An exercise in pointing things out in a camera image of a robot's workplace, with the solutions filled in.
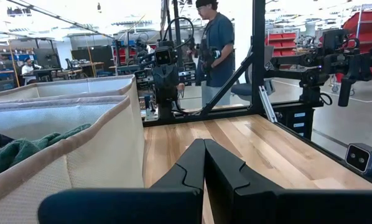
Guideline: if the beige fabric storage bin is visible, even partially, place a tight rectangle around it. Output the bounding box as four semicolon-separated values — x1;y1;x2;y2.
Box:
0;95;146;224
0;73;146;128

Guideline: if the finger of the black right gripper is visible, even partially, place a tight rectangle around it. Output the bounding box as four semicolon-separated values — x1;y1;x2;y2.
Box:
166;81;177;101
157;81;167;101

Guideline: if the wooden workbench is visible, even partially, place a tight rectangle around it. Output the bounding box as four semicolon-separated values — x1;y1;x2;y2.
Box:
21;67;84;82

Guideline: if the black partition panel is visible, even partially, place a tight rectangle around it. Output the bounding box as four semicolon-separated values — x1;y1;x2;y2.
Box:
70;45;116;72

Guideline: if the grey table-level camera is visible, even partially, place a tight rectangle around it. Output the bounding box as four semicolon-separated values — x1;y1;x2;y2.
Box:
344;142;372;178

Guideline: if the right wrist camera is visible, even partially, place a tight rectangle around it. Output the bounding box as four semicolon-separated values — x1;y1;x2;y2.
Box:
154;49;179;67

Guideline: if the silver aluminium rail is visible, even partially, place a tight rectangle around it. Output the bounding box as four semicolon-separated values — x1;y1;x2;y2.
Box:
258;85;279;123

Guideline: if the yellow hanging cord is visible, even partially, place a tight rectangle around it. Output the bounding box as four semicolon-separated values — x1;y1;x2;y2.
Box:
85;32;98;78
7;46;21;88

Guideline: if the red bin rack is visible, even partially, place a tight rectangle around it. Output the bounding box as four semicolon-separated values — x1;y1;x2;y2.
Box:
341;10;372;77
264;32;299;58

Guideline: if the black aluminium table frame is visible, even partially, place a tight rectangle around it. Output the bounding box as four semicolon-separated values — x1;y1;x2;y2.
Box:
142;0;372;191

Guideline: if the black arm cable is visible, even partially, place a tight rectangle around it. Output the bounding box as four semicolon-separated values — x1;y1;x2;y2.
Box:
162;17;195;52

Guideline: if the black computer monitor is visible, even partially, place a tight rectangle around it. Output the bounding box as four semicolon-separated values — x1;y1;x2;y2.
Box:
33;47;62;70

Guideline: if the black pedestal with labels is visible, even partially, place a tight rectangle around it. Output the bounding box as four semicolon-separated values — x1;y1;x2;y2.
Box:
276;101;317;141

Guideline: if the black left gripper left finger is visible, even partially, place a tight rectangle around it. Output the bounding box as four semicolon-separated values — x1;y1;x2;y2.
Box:
37;139;207;224

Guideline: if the person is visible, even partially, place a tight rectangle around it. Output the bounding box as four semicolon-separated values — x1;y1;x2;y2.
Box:
185;0;236;108
20;57;43;85

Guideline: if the dark green garment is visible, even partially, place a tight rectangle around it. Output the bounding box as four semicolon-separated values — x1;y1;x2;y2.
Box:
0;123;93;181

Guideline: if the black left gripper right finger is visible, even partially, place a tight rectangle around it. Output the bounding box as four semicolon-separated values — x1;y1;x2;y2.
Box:
203;139;372;224

